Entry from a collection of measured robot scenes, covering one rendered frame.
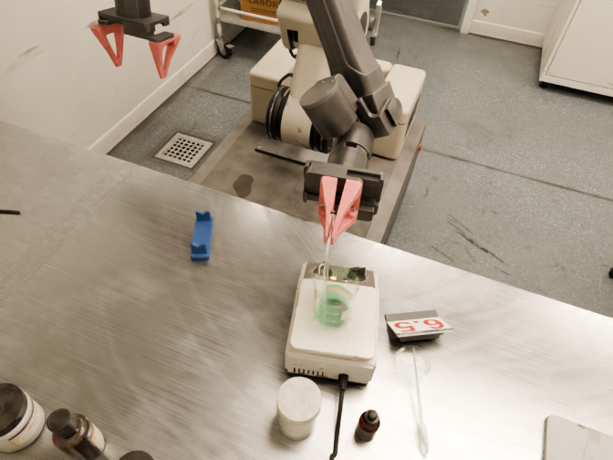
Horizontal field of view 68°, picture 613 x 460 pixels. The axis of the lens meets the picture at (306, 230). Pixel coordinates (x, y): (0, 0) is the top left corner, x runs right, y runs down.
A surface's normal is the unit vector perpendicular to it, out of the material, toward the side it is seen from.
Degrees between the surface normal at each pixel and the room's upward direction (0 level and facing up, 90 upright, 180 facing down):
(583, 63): 90
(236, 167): 0
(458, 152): 0
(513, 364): 0
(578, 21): 90
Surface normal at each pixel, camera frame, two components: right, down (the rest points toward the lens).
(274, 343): 0.04, -0.66
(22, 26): 0.93, 0.30
